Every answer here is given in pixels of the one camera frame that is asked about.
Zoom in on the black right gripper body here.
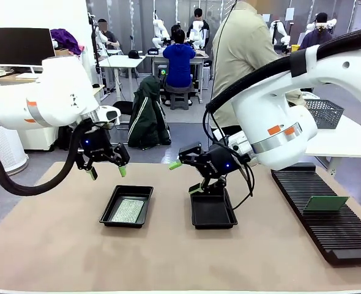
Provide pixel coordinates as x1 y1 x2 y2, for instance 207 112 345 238
198 143 241 184

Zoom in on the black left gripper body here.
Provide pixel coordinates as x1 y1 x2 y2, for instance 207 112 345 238
78 127 116 163

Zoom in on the black ESD tray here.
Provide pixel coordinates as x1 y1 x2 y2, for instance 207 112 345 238
99 184 154 229
190 187 239 230

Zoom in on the green perforated circuit board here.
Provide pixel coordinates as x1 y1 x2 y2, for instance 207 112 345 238
302 195 349 214
111 198 145 224

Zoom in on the dark green striped jacket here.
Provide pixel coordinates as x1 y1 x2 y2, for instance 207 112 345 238
127 75 172 151

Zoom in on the black office chair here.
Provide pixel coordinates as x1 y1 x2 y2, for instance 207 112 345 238
112 100 135 123

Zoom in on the grey step stool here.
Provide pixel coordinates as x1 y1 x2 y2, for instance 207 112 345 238
169 93 190 111

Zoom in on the small wooden side table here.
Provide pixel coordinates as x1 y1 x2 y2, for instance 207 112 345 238
91 84 105 104

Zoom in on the white standing desk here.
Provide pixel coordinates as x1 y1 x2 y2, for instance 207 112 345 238
98 55 147 102

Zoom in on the white air purifier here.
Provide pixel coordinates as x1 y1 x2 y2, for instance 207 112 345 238
0 78 29 176

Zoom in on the person in blue hoodie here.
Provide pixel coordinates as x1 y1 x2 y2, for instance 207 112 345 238
162 29 197 107

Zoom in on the white workbench desk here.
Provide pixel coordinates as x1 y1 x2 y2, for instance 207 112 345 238
146 52 210 104

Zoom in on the seated person in grey shirt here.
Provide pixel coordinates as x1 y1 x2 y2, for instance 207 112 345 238
97 18 121 51

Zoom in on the purple cloth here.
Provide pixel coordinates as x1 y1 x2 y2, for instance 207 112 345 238
50 28 85 56

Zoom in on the person in beige shirt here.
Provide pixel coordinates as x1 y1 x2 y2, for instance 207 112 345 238
210 0 310 135

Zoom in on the grey mesh basket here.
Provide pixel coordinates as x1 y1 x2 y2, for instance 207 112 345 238
304 99 345 129

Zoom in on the black computer monitor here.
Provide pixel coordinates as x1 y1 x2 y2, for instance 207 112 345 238
0 27 56 76

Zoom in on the standing person in black jacket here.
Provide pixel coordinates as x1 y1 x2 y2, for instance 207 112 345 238
187 8 210 50

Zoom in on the white side table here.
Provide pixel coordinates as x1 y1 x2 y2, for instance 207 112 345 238
302 116 361 175

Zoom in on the black slotted board rack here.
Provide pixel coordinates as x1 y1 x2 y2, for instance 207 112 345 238
270 165 361 266

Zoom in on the person in dark coat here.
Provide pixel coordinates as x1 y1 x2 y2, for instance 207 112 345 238
299 12 333 50

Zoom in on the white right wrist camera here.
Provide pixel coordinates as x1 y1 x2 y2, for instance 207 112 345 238
212 128 250 154

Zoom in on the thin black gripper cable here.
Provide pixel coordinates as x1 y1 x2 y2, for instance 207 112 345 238
202 108 255 211

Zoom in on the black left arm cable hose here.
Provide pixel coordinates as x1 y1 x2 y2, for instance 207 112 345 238
0 121 91 197

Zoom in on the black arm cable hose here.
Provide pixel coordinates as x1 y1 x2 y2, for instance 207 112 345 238
205 26 361 111
0 121 91 197

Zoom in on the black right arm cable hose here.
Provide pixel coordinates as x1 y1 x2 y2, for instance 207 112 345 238
205 26 361 111

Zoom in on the black hanging cable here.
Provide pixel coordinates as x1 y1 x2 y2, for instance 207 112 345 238
209 0 239 81

